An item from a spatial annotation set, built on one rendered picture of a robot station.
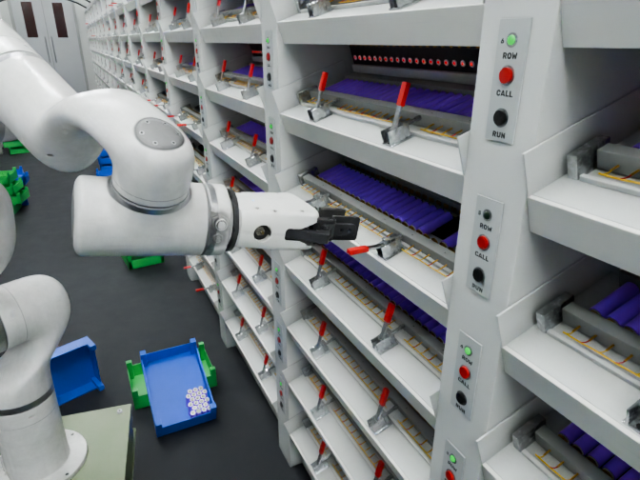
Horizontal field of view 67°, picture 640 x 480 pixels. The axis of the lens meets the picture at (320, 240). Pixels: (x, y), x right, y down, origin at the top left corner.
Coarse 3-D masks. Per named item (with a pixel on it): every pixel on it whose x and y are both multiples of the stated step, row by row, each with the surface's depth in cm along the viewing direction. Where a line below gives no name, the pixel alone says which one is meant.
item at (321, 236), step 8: (288, 232) 57; (296, 232) 57; (304, 232) 57; (312, 232) 57; (320, 232) 57; (328, 232) 58; (304, 240) 57; (312, 240) 57; (320, 240) 57; (328, 240) 57
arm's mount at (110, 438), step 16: (64, 416) 119; (80, 416) 119; (96, 416) 119; (112, 416) 119; (128, 416) 119; (80, 432) 114; (96, 432) 114; (112, 432) 114; (128, 432) 114; (96, 448) 109; (112, 448) 109; (128, 448) 110; (96, 464) 105; (112, 464) 105; (128, 464) 109
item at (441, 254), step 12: (312, 180) 110; (336, 192) 101; (348, 204) 96; (360, 204) 94; (360, 216) 92; (372, 216) 88; (384, 216) 87; (384, 228) 86; (396, 228) 82; (408, 228) 81; (408, 240) 80; (420, 240) 77; (408, 252) 78; (432, 252) 74; (444, 252) 73; (444, 264) 73
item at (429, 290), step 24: (312, 168) 116; (288, 192) 115; (312, 192) 111; (456, 216) 84; (336, 240) 95; (360, 240) 87; (384, 264) 79; (408, 264) 77; (408, 288) 75; (432, 288) 70; (432, 312) 71
